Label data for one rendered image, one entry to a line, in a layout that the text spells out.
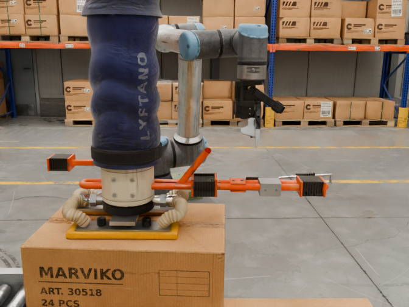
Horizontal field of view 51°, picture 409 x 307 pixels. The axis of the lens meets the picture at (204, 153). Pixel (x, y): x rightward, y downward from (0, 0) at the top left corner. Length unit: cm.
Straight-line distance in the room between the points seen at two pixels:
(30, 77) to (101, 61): 905
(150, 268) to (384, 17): 840
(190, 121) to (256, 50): 88
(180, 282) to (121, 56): 67
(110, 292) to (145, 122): 52
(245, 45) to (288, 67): 873
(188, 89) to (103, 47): 83
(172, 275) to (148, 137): 41
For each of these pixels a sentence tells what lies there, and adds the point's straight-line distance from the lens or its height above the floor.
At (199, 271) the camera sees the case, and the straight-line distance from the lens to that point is 129.
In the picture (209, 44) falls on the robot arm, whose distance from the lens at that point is 139.
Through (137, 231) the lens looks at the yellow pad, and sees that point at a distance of 135.
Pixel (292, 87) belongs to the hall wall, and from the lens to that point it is 1009.
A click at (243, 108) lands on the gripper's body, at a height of 133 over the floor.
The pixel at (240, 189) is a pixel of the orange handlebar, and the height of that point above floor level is 107.
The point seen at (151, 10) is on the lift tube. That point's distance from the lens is 129.
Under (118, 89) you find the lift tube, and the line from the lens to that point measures 127.
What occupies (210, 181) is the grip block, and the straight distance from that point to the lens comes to 136.
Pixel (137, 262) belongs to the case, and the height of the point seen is 90.
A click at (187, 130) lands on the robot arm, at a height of 111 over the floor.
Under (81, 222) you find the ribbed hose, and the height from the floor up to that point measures 99.
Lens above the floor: 151
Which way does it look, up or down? 14 degrees down
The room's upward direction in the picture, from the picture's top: 1 degrees clockwise
